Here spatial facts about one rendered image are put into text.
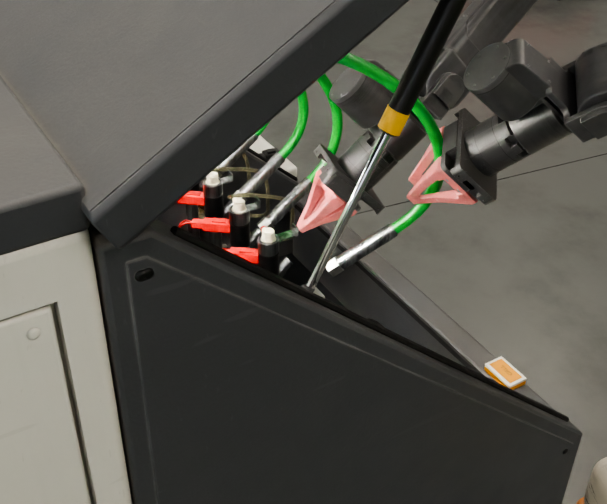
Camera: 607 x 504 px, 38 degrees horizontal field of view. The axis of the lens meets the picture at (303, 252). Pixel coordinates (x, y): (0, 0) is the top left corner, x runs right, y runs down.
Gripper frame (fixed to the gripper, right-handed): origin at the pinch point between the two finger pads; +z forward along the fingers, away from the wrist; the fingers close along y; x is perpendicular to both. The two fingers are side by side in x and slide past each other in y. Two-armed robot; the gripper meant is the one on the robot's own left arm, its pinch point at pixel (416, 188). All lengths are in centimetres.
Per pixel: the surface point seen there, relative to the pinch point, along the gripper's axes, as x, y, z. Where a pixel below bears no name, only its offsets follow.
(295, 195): -1.8, -10.0, 21.1
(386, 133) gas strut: -21.7, 22.3, -17.1
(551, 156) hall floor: 161, -201, 82
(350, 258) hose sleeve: 0.3, 5.7, 10.0
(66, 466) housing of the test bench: -26, 47, 7
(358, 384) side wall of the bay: -6.2, 31.3, -1.3
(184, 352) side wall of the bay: -24.7, 39.1, -1.9
